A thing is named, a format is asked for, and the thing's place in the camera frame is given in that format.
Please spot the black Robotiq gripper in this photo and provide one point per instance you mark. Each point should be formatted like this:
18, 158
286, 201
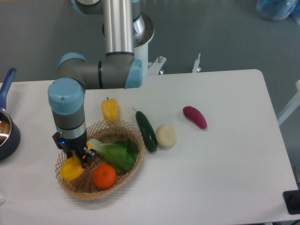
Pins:
76, 146

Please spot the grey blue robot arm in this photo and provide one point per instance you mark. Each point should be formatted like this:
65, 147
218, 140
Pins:
125, 29

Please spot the woven wicker basket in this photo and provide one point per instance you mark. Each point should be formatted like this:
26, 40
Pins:
83, 187

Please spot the orange fruit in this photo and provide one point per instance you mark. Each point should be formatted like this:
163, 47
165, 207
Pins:
104, 176

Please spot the green bok choy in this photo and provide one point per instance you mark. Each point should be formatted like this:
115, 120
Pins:
121, 155

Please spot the yellow bell pepper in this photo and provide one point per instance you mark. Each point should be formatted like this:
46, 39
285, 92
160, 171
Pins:
110, 109

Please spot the dark blue saucepan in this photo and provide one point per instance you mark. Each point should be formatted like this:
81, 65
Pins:
9, 132

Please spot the dark green cucumber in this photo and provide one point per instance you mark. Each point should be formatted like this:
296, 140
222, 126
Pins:
147, 131

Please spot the white round onion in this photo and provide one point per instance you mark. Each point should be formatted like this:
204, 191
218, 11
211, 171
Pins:
166, 135

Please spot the purple sweet potato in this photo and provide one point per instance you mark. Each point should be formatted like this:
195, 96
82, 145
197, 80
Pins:
195, 116

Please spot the black device at edge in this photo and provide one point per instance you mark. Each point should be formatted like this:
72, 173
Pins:
292, 201

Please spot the blue plastic bag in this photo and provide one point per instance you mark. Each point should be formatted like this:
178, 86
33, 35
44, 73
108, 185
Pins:
277, 10

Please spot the white frame at right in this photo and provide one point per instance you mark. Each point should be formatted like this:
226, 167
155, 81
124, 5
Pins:
290, 107

